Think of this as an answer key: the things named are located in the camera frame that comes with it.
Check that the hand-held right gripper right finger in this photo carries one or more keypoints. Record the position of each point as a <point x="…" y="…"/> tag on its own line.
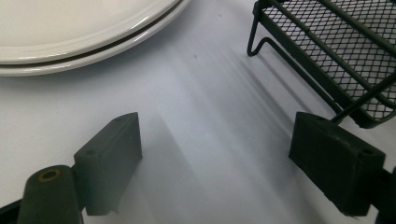
<point x="336" y="165"/>

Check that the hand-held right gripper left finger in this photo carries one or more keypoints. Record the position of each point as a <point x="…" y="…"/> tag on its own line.
<point x="109" y="165"/>

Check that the white table cover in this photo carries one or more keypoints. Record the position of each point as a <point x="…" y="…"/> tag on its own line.
<point x="202" y="124"/>

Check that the white plate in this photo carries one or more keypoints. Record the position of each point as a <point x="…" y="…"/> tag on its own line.
<point x="77" y="25"/>
<point x="31" y="71"/>

